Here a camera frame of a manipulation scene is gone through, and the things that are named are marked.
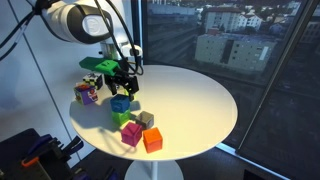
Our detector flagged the white table pedestal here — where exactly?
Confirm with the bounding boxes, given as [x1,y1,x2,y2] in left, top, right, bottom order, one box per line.
[124,159,184,180]

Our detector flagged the blue clamp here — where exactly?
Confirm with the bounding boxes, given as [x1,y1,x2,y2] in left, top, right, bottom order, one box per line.
[28,134,54,156]

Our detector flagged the beige apartment building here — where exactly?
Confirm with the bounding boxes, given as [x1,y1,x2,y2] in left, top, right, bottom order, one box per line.
[194,31,278,75]

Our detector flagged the black robot cart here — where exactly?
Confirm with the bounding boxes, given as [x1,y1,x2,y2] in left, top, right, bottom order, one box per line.
[0,128,73,180]

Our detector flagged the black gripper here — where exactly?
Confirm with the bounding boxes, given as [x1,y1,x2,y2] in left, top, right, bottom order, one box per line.
[104,68,140,101]

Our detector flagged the orange rubber block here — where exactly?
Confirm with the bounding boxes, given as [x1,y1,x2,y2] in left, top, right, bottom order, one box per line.
[142,126,164,154]

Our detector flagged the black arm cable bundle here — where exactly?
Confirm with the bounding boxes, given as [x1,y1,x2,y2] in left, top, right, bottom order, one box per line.
[0,6,38,63]

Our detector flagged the yellow-green rubber block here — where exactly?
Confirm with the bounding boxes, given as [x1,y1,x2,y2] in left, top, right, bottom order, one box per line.
[123,87,136,102]

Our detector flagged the blue rubber block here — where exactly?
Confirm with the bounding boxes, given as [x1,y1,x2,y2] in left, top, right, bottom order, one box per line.
[110,94,131,114]

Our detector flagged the colourful orange purple soft cube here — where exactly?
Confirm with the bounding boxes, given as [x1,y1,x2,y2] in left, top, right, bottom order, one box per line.
[73,83,99,106]

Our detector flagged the window mullion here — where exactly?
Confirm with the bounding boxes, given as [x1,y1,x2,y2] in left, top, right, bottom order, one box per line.
[130,0,148,67]
[235,0,319,158]

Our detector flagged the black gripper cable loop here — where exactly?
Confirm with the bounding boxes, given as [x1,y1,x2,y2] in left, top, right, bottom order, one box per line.
[94,0,145,76]

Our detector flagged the grey rubber block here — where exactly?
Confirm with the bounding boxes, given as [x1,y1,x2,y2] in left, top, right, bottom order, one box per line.
[134,110,155,131]

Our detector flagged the green rubber block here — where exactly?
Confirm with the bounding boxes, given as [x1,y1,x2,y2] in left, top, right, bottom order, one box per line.
[111,109,132,127]

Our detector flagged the orange handled clamp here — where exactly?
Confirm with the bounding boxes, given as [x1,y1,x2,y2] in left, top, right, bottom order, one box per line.
[20,155,43,169]

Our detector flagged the pink rubber block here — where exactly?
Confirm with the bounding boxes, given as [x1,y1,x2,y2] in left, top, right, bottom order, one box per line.
[120,121,143,148]

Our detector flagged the black clamp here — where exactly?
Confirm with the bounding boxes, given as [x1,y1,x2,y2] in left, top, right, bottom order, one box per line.
[61,135,85,157]

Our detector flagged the white house dark roof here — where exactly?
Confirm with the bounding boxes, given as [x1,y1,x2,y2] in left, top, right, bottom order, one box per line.
[203,6,264,34]

